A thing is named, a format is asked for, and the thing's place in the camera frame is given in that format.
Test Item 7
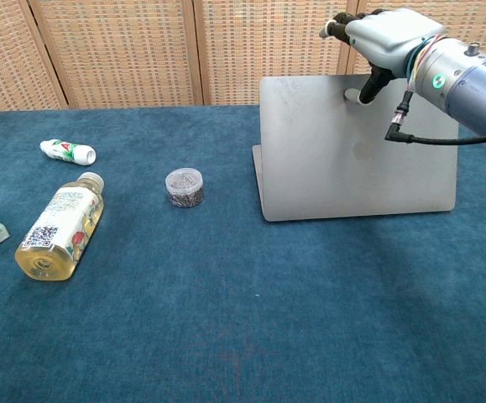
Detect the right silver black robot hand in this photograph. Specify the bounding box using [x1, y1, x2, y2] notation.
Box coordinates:
[319, 8, 447, 105]

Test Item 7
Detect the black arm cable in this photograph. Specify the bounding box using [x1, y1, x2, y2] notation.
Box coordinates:
[384, 90, 486, 146]

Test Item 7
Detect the blue table mat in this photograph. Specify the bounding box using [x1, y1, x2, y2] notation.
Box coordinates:
[0, 104, 486, 403]

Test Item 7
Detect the clear jar of clips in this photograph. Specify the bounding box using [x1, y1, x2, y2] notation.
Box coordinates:
[165, 168, 206, 208]

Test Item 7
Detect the silver laptop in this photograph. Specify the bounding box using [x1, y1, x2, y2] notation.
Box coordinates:
[251, 74, 461, 222]

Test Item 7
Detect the small white green-label bottle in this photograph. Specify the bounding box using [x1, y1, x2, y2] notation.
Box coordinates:
[39, 139, 97, 165]

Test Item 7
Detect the yellow tea plastic bottle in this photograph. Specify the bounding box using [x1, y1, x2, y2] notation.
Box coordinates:
[14, 171, 106, 282]

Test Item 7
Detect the bamboo folding screen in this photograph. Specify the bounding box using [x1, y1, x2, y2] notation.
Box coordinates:
[0, 0, 486, 114]

